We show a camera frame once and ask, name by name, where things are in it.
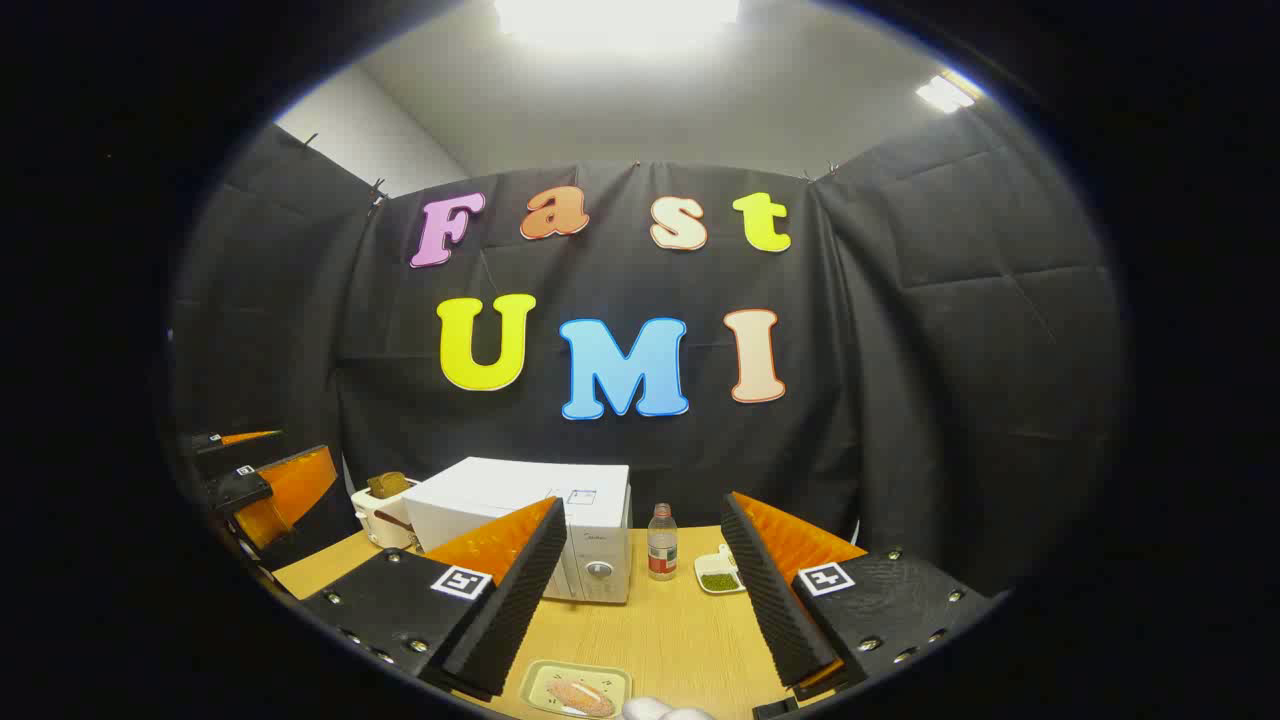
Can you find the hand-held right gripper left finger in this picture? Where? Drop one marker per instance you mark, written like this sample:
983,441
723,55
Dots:
520,600

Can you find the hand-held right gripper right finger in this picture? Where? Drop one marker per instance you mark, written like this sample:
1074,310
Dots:
770,600

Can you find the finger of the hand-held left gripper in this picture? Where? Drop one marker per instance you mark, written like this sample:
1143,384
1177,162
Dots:
230,450
300,490

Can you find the white microwave oven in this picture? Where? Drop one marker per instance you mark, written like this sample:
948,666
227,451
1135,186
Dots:
520,490

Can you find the pale green food tray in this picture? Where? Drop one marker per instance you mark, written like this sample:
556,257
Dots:
535,680

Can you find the white divided dish with beans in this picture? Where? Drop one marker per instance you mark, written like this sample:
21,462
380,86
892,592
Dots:
715,580

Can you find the white toaster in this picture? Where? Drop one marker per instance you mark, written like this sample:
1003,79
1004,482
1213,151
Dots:
375,522

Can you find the brown bread slice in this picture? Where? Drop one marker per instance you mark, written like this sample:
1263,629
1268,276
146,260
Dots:
388,484

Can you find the clear plastic bottle red label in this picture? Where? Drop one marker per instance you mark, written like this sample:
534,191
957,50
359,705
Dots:
662,550

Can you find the small ceiling light panel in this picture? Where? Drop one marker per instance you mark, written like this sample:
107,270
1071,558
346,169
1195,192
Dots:
945,93

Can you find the large ceiling light panel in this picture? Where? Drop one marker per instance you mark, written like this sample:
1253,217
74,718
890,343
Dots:
615,20

